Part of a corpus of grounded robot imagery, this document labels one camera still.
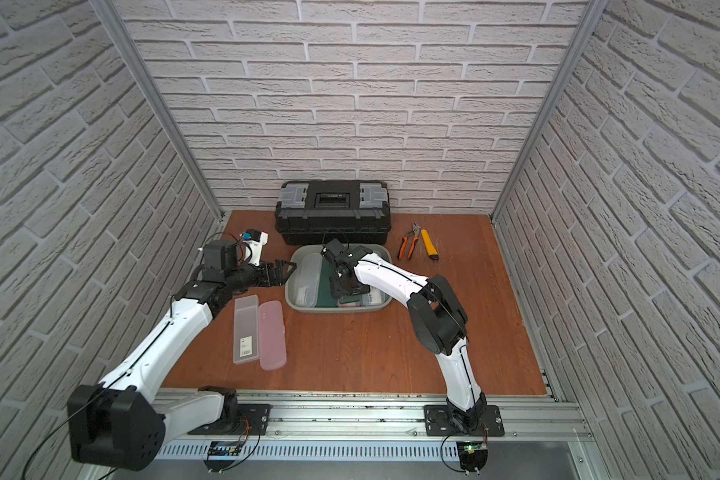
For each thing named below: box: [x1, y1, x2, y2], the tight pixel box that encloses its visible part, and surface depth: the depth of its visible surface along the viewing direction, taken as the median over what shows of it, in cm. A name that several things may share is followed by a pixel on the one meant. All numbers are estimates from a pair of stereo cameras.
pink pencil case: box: [258, 301, 287, 371], surface depth 89 cm
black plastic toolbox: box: [275, 179, 392, 245], surface depth 102 cm
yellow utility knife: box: [421, 229, 439, 260], surface depth 112 cm
